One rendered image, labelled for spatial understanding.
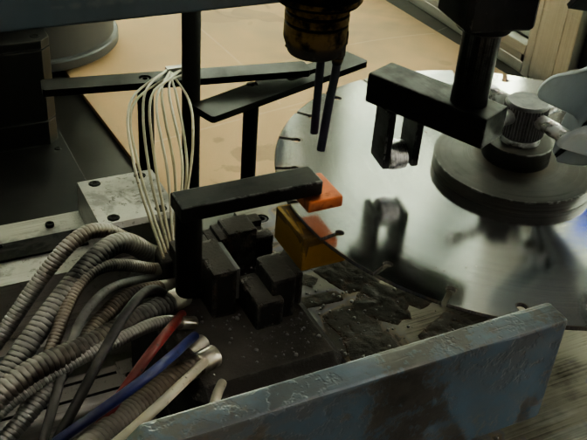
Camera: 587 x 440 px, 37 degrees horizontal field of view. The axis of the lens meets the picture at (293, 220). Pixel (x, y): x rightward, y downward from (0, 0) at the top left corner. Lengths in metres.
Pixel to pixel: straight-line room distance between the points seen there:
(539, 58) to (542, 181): 0.68
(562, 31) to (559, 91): 0.68
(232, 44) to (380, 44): 0.22
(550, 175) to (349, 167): 0.13
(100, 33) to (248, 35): 0.23
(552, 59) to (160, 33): 0.55
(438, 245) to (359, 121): 0.16
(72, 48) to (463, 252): 0.75
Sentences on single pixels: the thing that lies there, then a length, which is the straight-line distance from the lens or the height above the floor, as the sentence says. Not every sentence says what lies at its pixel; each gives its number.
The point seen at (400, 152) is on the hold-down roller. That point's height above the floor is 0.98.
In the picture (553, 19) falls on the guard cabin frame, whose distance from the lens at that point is 1.25.
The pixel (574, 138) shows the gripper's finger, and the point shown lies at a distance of 0.54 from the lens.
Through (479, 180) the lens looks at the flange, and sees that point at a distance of 0.59.
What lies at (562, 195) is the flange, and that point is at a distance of 0.60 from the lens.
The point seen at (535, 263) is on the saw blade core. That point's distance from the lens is 0.54.
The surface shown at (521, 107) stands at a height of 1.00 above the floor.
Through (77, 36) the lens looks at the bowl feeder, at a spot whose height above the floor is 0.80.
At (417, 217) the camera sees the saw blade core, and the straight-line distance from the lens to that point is 0.56.
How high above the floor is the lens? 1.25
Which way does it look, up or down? 34 degrees down
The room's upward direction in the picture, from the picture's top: 5 degrees clockwise
